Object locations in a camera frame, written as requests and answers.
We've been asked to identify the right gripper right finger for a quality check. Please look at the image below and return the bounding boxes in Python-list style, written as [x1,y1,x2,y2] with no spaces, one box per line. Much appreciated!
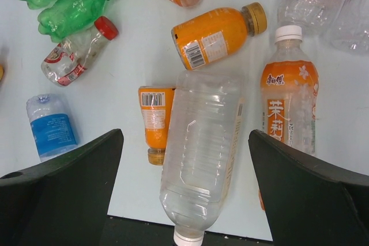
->
[248,130,368,245]

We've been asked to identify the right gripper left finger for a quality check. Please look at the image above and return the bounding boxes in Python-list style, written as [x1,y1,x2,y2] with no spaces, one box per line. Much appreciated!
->
[1,129,123,245]

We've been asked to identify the orange juice bottle barcode up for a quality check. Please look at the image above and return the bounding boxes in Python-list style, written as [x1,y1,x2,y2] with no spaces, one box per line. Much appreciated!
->
[138,86,175,166]

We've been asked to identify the orange juice bottle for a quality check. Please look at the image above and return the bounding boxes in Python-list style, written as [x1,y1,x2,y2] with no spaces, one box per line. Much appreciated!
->
[171,2,268,70]

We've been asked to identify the blue label water bottle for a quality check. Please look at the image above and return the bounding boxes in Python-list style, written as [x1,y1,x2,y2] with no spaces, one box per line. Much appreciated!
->
[26,94,78,162]

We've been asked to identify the orange jasmine tea bottle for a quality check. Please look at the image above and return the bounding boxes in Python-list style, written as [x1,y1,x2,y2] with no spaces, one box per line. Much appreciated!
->
[258,25,320,212]

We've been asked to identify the large clear bottle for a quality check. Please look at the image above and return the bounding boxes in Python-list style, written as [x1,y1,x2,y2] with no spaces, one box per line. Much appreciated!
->
[160,71,244,245]

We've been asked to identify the red cap crushed bottle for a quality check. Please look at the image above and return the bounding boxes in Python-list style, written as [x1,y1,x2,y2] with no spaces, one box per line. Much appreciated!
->
[41,16,119,86]

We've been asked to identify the clear bottle far right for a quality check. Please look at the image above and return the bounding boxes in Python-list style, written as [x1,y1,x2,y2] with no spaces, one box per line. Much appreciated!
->
[330,0,368,55]

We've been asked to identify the green bottle with cap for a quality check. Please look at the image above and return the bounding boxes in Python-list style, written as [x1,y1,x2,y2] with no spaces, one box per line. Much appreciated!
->
[37,0,110,43]

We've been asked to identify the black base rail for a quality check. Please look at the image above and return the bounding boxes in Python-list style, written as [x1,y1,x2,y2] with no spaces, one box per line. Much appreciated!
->
[99,215,273,246]

